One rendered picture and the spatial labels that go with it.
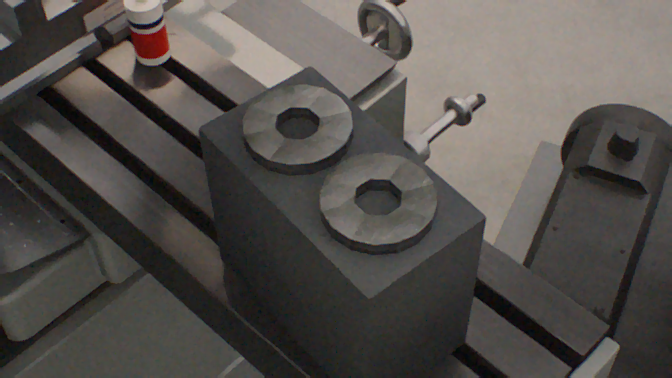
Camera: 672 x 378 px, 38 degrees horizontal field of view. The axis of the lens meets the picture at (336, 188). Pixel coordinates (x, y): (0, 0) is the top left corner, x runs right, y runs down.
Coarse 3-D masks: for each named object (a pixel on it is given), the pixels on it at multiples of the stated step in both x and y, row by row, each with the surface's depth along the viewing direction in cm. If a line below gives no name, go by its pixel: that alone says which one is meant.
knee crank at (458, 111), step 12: (456, 96) 164; (468, 96) 166; (480, 96) 169; (444, 108) 166; (456, 108) 163; (468, 108) 163; (444, 120) 162; (456, 120) 164; (468, 120) 164; (408, 132) 159; (432, 132) 161; (408, 144) 157; (420, 144) 157; (420, 156) 157
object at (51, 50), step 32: (0, 0) 104; (32, 0) 104; (64, 0) 109; (96, 0) 111; (0, 32) 106; (32, 32) 106; (64, 32) 110; (96, 32) 114; (128, 32) 115; (0, 64) 106; (32, 64) 109; (64, 64) 111; (0, 96) 107
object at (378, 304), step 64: (256, 128) 79; (320, 128) 78; (256, 192) 77; (320, 192) 74; (384, 192) 76; (448, 192) 76; (256, 256) 85; (320, 256) 73; (384, 256) 72; (448, 256) 74; (320, 320) 80; (384, 320) 73; (448, 320) 82
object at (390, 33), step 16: (368, 0) 158; (384, 0) 157; (400, 0) 158; (368, 16) 161; (384, 16) 158; (400, 16) 156; (368, 32) 159; (384, 32) 159; (400, 32) 156; (384, 48) 163; (400, 48) 159
